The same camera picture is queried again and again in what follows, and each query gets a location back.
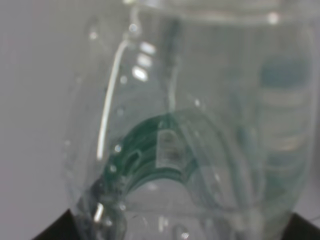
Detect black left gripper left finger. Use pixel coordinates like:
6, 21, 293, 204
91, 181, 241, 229
33, 209, 81, 240

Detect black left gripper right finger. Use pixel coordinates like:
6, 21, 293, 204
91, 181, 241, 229
287, 214, 320, 240

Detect clear plastic water bottle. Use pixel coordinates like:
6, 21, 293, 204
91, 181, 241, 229
64, 0, 320, 240

